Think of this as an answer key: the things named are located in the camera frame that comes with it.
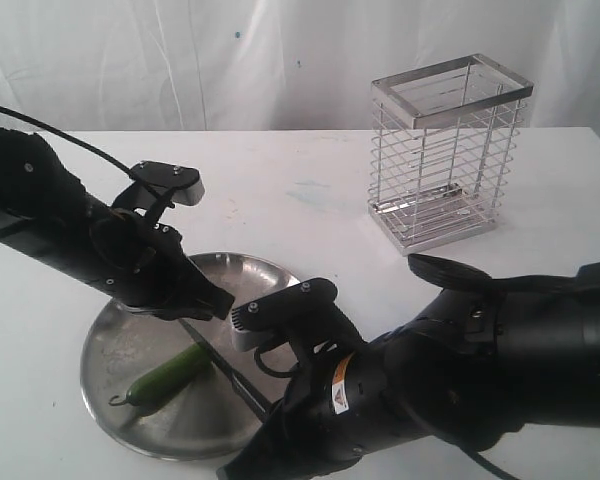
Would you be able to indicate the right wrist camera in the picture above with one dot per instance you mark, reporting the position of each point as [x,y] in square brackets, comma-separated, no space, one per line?
[261,319]

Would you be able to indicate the round stainless steel plate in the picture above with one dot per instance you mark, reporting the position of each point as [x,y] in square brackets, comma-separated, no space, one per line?
[207,418]

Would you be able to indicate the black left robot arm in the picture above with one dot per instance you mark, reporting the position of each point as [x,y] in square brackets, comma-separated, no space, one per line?
[43,207]

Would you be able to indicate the chrome wire utensil holder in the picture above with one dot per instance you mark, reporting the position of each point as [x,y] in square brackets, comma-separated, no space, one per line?
[441,148]

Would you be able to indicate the black kitchen knife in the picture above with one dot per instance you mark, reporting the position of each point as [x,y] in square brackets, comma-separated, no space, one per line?
[253,398]

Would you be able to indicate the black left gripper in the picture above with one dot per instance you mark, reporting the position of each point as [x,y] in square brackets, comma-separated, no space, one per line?
[147,270]

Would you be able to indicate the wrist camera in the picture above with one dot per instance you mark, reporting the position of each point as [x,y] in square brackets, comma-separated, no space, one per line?
[261,319]
[186,184]

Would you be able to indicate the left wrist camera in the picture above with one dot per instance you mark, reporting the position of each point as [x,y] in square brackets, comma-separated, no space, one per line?
[186,184]

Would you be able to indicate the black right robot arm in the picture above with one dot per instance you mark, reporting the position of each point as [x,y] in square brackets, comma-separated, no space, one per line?
[486,357]

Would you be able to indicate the green cucumber piece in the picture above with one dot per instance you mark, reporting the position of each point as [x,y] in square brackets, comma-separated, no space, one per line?
[158,386]

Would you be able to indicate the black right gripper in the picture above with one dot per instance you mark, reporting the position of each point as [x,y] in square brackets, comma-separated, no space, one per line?
[354,413]

